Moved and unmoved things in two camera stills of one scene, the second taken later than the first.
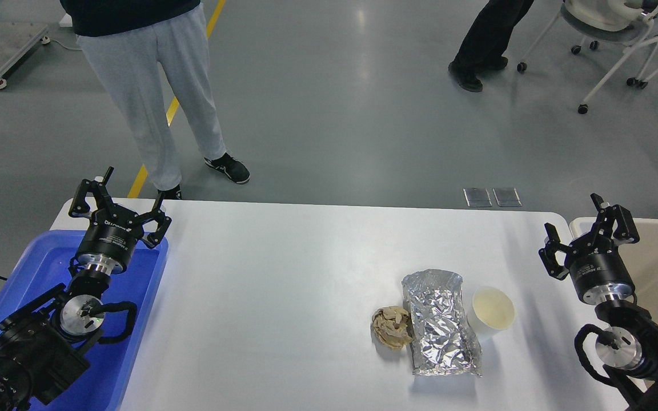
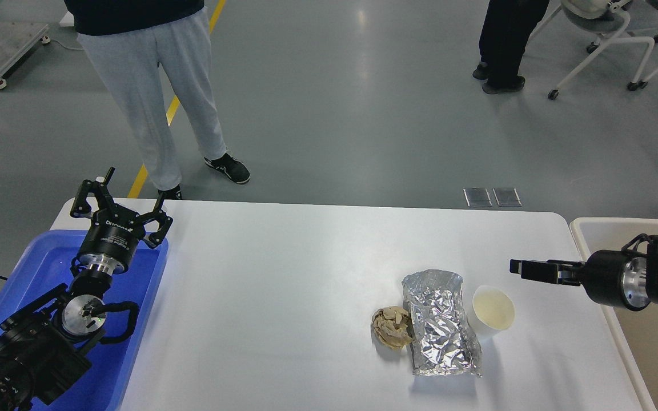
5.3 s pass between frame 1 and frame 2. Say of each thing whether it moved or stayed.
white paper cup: stayed
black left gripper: stayed
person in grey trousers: stayed
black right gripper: moved
